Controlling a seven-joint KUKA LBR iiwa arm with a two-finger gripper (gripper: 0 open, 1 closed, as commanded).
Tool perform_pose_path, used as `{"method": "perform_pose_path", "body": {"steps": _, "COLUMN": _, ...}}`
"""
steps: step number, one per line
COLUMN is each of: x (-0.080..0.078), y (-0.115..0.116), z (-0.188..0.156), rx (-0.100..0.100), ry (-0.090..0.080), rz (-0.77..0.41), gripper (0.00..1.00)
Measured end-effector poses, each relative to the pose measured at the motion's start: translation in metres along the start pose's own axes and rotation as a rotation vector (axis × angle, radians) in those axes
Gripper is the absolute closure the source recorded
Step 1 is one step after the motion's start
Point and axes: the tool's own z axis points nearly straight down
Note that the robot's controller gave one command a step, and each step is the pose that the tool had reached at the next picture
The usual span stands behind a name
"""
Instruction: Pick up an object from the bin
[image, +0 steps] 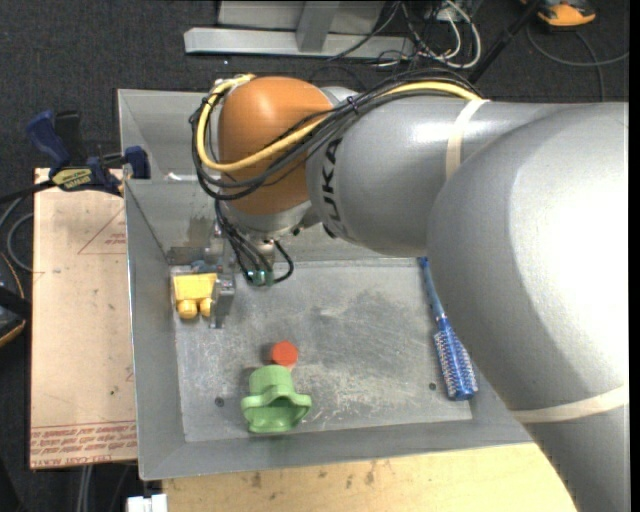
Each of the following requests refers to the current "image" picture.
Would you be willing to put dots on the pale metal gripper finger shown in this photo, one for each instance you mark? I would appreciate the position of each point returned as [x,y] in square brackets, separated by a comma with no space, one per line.
[186,256]
[223,302]

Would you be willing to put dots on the black cylinder on white bracket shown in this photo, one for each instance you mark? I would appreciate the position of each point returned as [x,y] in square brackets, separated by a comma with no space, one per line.
[298,231]

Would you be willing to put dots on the blue round hairbrush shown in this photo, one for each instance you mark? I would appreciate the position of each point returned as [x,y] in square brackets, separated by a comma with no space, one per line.
[452,360]

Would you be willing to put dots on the green toy cup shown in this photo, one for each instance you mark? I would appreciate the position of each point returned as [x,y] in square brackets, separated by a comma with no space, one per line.
[274,400]

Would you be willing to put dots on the grey metal bin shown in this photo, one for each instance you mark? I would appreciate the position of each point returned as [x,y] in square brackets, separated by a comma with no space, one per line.
[350,320]

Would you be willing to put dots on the yellow toy block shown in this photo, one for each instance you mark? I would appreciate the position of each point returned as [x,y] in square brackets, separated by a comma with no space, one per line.
[192,290]

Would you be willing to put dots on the brown cardboard board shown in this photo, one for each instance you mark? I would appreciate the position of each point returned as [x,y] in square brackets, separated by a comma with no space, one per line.
[80,310]

